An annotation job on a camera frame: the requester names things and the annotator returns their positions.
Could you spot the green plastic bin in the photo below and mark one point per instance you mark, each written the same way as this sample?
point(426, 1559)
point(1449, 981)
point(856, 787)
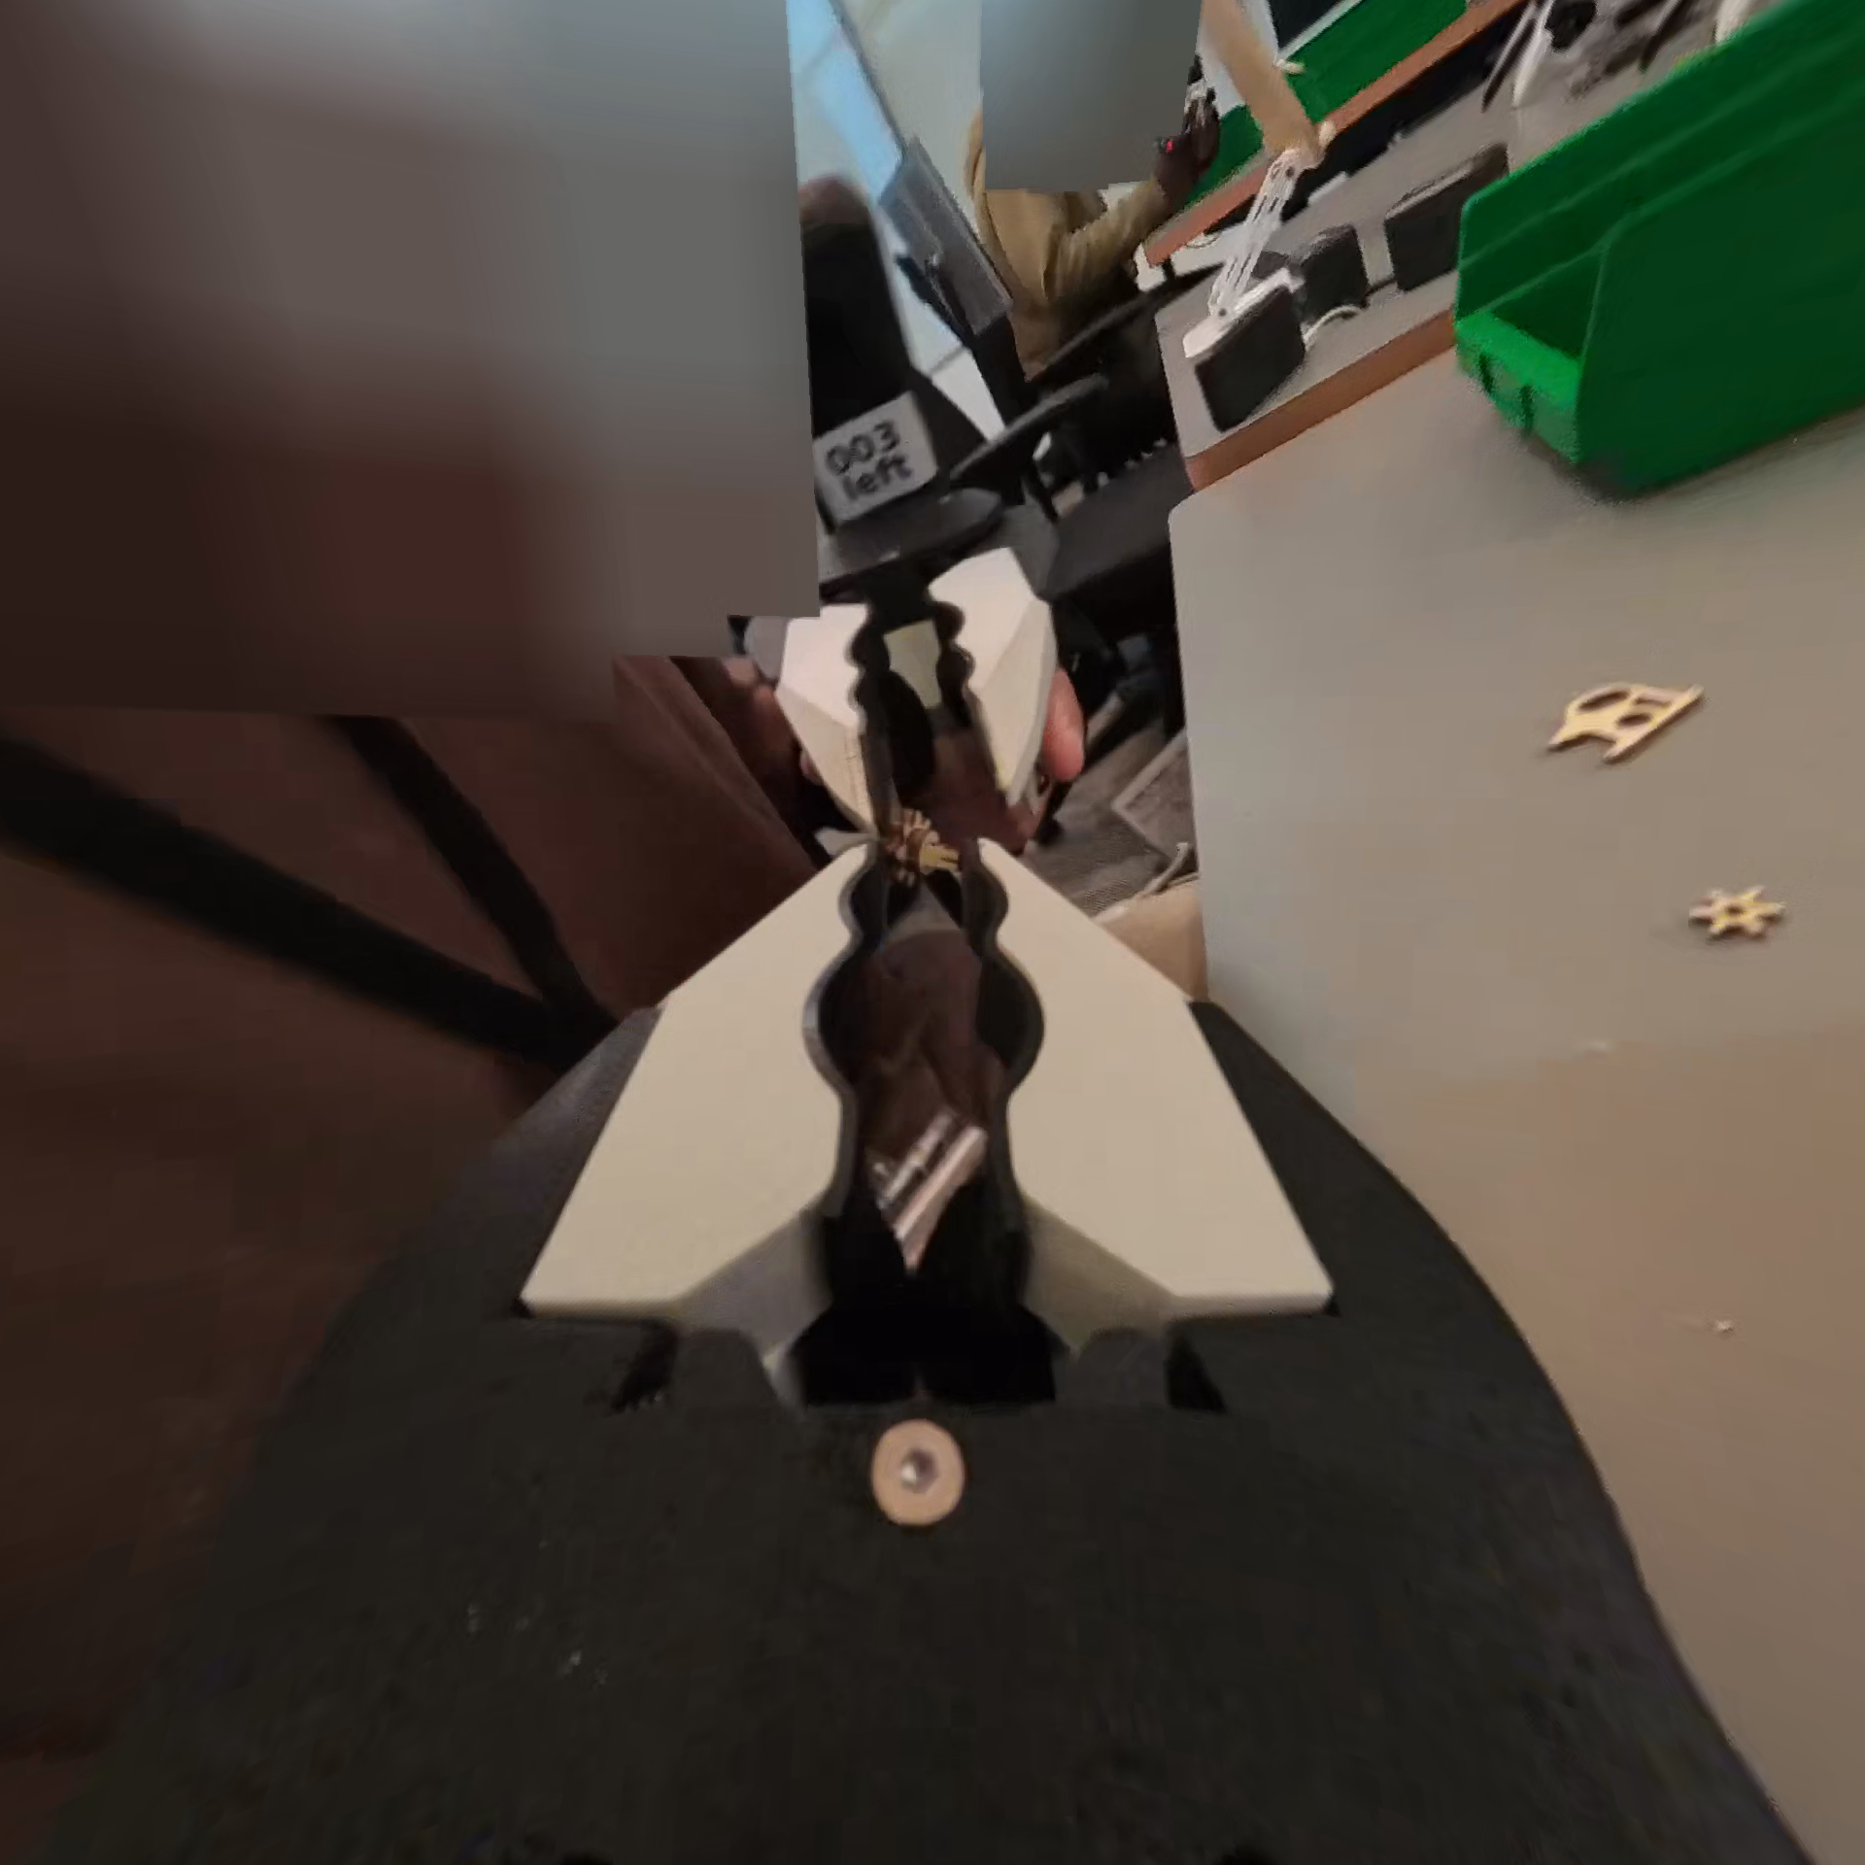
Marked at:
point(1676, 343)

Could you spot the wooden skull-shaped piece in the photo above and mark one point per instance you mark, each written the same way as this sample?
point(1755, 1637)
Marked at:
point(1580, 723)

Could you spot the green-topped table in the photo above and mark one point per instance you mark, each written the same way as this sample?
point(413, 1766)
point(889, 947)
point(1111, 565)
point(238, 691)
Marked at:
point(1361, 66)

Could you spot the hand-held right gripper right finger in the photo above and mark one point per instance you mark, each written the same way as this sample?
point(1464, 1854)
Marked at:
point(1151, 1166)

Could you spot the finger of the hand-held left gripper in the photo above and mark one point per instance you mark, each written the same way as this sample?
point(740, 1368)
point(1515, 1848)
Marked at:
point(1007, 657)
point(825, 714)

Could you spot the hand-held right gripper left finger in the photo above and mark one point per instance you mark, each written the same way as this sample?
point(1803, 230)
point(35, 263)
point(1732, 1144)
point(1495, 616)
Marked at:
point(685, 1166)

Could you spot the black office chair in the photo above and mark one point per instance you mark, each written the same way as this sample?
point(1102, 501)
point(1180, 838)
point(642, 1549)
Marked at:
point(1081, 410)
point(1124, 573)

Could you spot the wooden hash-shaped piece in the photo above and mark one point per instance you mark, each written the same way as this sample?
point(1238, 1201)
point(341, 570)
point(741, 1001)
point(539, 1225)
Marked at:
point(1713, 918)

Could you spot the person's left hand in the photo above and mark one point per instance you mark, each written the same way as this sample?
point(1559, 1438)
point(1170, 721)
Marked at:
point(1064, 734)

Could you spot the small wooden gear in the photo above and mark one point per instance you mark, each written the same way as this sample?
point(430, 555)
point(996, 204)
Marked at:
point(919, 854)

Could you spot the grey desk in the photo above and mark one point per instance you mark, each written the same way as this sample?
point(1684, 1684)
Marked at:
point(1459, 1048)

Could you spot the white bracket stand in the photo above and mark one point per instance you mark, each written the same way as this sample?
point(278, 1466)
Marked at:
point(1253, 241)

